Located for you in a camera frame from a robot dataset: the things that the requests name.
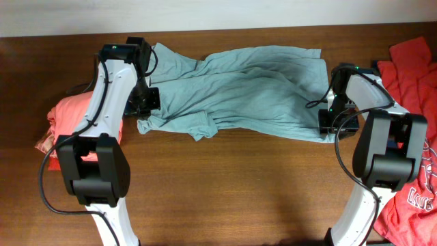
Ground light grey-blue t-shirt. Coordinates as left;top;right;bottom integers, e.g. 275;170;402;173
137;44;334;144

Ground folded pink shirt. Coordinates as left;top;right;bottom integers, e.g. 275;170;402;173
34;90;124;163

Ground navy blue garment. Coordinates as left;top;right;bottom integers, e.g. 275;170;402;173
371;60;378;69

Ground red printed t-shirt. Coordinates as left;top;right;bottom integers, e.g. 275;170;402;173
374;37;436;246

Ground folded red shirt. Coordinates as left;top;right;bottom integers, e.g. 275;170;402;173
48;157;61;171

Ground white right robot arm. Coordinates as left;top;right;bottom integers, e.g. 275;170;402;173
318;64;427;246

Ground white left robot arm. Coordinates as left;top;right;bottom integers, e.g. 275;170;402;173
54;40;160;245

